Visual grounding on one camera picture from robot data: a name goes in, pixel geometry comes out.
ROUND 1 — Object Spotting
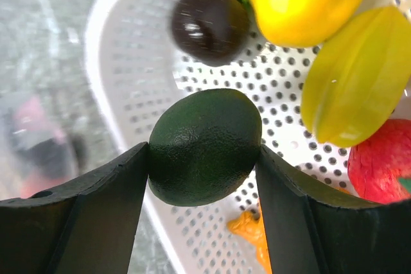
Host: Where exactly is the yellow green starfruit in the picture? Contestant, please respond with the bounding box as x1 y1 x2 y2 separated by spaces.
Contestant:
301 6 410 148

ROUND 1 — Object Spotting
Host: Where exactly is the pink peach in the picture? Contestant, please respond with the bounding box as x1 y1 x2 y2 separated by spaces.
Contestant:
4 96 76 198

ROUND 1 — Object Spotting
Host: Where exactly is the dark purple mangosteen upper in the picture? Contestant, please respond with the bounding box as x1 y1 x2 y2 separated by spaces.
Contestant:
170 0 250 67

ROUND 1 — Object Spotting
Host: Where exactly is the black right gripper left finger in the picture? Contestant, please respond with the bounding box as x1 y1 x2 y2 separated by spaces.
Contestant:
1 142 148 273

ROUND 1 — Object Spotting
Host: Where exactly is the clear zip top bag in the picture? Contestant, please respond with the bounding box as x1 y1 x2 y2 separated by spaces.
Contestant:
1 92 88 200

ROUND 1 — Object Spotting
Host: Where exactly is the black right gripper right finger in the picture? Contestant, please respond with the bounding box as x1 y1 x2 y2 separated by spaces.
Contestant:
256 146 410 274

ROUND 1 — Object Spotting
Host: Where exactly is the orange ginger root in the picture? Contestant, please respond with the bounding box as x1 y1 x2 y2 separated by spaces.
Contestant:
227 206 272 274

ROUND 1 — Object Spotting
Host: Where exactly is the dark green avocado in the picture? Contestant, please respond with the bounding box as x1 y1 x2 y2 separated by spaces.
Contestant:
148 89 262 207

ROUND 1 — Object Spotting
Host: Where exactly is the white perforated plastic basket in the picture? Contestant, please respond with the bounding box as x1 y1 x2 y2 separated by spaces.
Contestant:
86 0 410 273

